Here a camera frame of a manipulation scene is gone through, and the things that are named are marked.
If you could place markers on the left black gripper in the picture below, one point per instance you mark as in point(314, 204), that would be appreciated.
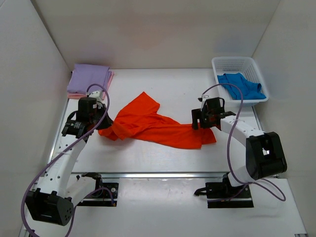
point(107, 122)

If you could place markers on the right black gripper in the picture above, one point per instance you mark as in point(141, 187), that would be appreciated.
point(196, 114)

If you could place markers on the orange t-shirt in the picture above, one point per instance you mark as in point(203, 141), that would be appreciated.
point(140, 120)

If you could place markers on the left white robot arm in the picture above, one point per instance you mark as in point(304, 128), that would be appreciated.
point(53, 201)

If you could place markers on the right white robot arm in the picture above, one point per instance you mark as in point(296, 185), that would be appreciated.
point(264, 155)

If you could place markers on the folded pink t-shirt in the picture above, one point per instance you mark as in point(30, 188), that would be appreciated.
point(78, 95)

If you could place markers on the folded purple t-shirt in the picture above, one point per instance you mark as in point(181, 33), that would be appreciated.
point(83, 75)

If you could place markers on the blue t-shirt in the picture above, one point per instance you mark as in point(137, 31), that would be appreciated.
point(249, 90)

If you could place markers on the white plastic basket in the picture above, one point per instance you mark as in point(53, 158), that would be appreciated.
point(233, 65)

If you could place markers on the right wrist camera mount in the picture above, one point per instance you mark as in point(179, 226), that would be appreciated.
point(203, 99)

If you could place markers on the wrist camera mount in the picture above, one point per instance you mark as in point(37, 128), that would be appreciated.
point(203, 99)
point(98, 95)

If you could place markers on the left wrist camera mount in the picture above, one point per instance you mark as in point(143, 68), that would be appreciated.
point(98, 95)

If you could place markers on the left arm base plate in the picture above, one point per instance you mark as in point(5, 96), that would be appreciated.
point(105, 194)

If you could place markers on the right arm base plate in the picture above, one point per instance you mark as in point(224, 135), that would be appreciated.
point(221, 194)

